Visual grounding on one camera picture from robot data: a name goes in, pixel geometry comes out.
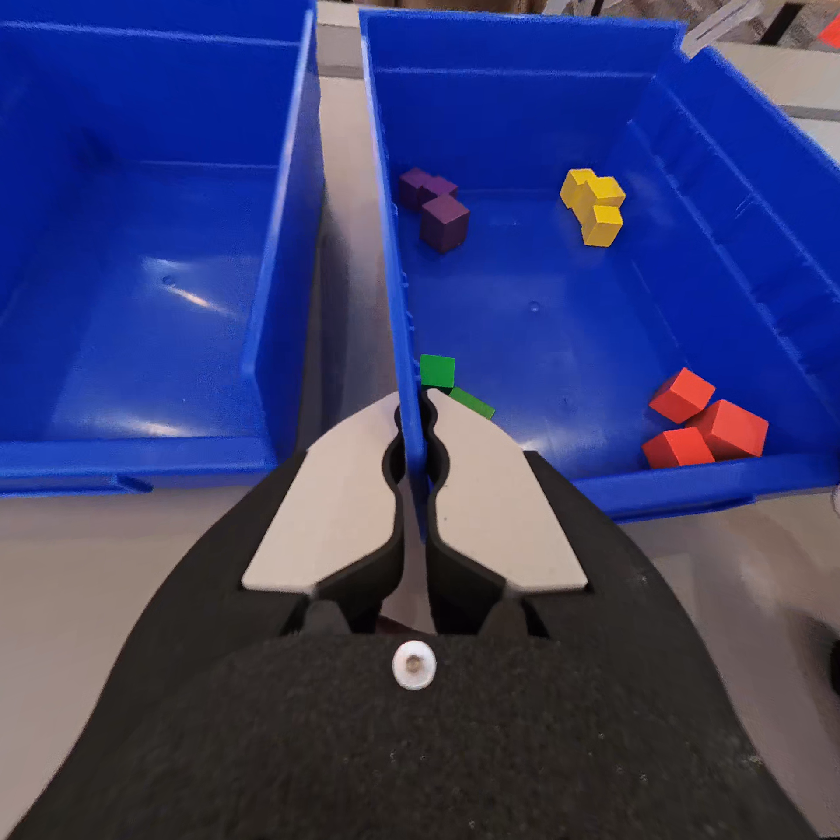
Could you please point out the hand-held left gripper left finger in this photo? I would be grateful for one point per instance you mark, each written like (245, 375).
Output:
(321, 518)

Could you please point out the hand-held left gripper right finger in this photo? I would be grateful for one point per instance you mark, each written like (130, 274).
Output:
(505, 518)

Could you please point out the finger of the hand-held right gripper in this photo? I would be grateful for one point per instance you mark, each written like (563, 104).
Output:
(836, 502)

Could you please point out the green wooden cube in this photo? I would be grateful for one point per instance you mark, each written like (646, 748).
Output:
(437, 371)
(474, 402)

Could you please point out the blue plastic bin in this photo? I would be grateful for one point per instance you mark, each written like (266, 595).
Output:
(164, 295)
(558, 295)

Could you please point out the orange traffic cone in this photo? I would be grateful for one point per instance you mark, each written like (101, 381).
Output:
(832, 34)

